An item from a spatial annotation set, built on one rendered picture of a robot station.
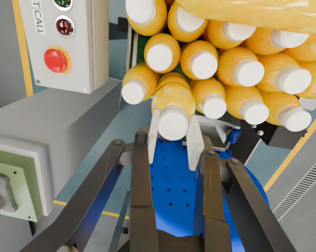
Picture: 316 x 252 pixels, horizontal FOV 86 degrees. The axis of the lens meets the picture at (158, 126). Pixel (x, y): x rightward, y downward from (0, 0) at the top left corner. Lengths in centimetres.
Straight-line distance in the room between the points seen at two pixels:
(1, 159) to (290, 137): 79
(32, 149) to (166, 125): 51
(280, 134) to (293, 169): 168
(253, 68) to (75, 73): 29
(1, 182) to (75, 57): 49
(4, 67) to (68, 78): 167
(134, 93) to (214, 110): 14
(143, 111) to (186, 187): 121
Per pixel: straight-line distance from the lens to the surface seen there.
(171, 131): 21
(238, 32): 29
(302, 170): 224
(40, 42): 35
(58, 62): 32
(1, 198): 74
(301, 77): 34
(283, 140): 52
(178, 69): 49
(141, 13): 28
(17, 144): 68
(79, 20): 31
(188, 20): 28
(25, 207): 79
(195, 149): 16
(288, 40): 32
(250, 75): 31
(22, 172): 64
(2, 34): 191
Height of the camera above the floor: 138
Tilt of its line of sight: 62 degrees down
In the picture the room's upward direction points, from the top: 170 degrees counter-clockwise
